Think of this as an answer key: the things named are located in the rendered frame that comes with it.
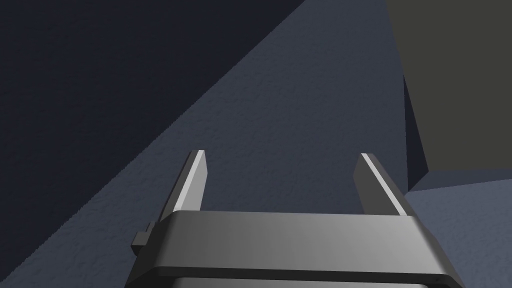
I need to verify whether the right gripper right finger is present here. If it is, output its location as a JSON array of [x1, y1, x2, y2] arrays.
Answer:
[[353, 152, 417, 218]]

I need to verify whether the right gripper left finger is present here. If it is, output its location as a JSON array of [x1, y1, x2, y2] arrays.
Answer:
[[159, 149, 208, 223]]

